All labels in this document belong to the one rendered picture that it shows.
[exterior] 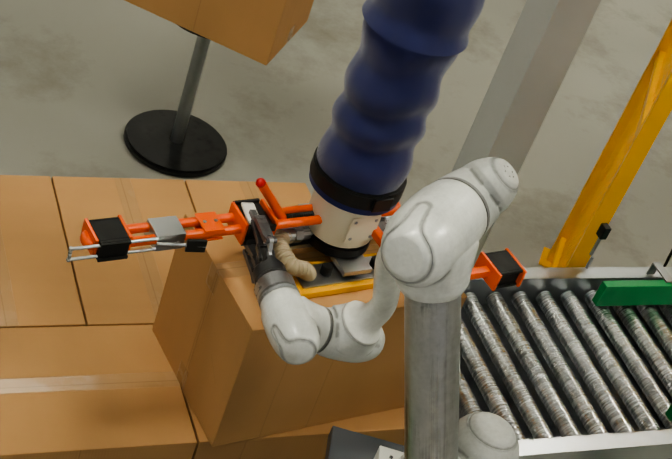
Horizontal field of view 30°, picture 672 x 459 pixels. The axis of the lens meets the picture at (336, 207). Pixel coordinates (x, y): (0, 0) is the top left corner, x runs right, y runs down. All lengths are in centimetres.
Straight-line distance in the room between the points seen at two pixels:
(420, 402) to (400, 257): 32
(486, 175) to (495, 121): 213
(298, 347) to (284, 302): 11
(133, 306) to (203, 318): 39
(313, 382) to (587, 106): 339
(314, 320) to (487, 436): 43
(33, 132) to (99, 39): 76
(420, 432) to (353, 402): 90
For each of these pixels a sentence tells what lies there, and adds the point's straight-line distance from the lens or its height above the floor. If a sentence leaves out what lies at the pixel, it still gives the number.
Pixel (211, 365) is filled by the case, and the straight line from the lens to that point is 300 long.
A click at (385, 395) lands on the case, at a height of 61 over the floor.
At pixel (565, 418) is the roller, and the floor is 55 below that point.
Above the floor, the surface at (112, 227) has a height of 110.
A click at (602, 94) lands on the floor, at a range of 633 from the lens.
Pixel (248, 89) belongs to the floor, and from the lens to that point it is 531.
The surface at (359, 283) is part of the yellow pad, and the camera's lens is 297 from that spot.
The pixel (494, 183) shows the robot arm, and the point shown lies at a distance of 220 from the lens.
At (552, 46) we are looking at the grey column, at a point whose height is 103.
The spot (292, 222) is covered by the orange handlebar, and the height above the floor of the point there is 108.
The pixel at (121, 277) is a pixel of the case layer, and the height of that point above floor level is 54.
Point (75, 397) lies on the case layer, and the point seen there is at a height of 54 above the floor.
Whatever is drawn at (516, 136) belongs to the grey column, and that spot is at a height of 66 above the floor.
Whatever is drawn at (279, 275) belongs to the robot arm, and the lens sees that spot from 267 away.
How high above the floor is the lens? 282
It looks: 36 degrees down
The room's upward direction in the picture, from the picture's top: 21 degrees clockwise
